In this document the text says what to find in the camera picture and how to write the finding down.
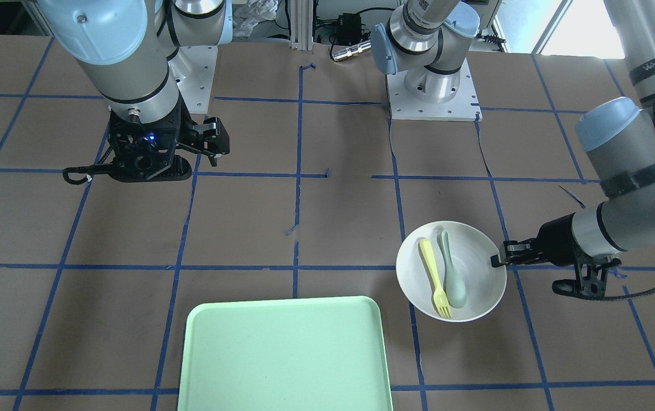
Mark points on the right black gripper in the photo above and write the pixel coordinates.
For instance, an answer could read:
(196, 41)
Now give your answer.
(211, 136)

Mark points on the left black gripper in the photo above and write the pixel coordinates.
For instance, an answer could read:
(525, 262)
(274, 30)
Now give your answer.
(555, 238)

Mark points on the white round plate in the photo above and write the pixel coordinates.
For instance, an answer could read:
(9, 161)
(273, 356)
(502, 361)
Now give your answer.
(471, 252)

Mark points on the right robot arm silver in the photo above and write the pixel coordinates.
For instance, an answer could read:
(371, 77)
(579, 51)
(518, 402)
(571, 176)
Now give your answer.
(132, 51)

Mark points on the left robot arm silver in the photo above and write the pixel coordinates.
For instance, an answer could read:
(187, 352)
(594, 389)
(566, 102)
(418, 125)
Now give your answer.
(431, 39)

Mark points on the yellow plastic fork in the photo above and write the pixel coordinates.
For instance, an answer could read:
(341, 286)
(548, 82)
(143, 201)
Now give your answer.
(439, 295)

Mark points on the pale green plastic spoon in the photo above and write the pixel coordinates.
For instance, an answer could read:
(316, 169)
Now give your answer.
(454, 284)

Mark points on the light green tray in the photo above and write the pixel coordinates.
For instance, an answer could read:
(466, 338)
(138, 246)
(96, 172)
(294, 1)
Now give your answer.
(320, 353)

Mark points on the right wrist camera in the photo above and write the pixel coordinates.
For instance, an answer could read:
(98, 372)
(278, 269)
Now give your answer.
(132, 167)

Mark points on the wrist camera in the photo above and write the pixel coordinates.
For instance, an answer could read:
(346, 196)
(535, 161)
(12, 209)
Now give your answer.
(589, 284)
(132, 167)

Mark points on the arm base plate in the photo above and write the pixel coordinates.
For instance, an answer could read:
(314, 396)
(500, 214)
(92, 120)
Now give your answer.
(193, 68)
(419, 94)

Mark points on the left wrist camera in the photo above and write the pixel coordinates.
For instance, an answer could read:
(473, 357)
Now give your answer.
(589, 284)

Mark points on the aluminium frame post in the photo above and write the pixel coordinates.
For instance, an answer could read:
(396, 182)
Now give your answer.
(301, 23)

